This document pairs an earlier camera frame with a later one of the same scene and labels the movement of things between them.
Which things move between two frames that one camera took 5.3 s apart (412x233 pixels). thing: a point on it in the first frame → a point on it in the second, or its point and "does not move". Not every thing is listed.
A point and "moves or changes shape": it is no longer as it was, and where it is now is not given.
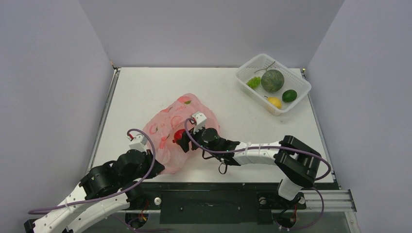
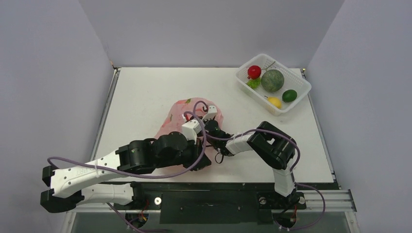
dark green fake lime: x=289 y=95 does not move
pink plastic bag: x=160 y=131 moves or changes shape
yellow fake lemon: x=275 y=101 does not move
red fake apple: x=178 y=135 moves or changes shape
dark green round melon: x=272 y=80 does not move
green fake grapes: x=254 y=82 does not move
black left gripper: x=156 y=169 → x=197 y=152
